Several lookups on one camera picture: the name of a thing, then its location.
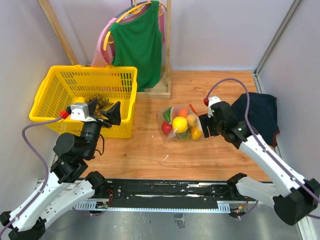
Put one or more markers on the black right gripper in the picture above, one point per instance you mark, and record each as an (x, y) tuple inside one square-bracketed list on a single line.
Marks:
[(206, 121)]

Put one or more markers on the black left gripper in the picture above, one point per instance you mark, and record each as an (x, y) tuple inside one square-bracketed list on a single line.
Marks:
[(114, 114)]

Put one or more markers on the yellow orange round fruit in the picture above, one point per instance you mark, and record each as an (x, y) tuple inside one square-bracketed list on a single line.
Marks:
[(192, 120)]

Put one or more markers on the orange bell pepper toy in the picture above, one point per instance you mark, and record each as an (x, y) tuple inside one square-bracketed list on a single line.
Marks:
[(196, 133)]

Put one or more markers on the clear orange zip bag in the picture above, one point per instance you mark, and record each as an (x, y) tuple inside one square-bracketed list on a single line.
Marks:
[(171, 136)]

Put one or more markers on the green yellow mango toy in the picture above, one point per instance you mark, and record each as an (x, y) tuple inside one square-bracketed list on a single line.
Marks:
[(183, 136)]

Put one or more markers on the orange persimmon toy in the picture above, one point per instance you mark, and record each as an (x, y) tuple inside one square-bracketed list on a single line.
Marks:
[(183, 112)]

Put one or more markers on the yellow lemon toy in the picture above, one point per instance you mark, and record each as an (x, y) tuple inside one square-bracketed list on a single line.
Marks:
[(180, 124)]

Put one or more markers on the watermelon slice toy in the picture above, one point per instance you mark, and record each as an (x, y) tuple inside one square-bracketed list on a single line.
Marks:
[(168, 115)]

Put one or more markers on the red apple toy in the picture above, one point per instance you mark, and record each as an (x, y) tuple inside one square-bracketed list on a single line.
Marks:
[(166, 128)]

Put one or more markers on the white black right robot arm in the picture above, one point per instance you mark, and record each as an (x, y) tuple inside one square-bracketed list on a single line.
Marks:
[(291, 195)]

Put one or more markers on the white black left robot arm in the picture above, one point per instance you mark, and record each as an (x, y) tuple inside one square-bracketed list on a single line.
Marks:
[(47, 203)]

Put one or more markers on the green tank top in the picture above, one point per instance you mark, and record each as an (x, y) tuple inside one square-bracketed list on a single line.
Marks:
[(138, 43)]

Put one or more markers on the green grape bunch toy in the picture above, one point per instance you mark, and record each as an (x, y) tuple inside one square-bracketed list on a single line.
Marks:
[(102, 105)]

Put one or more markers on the yellow plastic basket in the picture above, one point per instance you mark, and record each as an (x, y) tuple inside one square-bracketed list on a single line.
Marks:
[(63, 83)]

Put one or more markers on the wooden clothes rack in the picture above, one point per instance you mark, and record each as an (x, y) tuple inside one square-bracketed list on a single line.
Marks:
[(162, 91)]

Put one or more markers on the pink shirt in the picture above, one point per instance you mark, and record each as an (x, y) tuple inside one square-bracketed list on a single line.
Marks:
[(102, 58)]

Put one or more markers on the dark navy cloth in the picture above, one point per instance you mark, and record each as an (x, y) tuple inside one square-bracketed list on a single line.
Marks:
[(262, 114)]

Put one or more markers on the yellow clothes hanger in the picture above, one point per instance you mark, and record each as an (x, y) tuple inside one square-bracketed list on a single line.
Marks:
[(134, 10)]

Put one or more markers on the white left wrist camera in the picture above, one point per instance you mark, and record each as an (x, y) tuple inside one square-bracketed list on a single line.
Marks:
[(78, 111)]

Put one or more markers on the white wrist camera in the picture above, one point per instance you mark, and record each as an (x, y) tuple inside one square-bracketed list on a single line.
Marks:
[(78, 111), (209, 102)]

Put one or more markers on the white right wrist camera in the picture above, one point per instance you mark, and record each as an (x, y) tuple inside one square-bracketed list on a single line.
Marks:
[(209, 102)]

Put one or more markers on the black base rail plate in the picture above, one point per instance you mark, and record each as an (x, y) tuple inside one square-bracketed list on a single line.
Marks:
[(167, 194)]

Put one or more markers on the aluminium frame post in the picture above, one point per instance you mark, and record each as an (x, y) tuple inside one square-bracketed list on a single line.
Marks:
[(293, 9)]

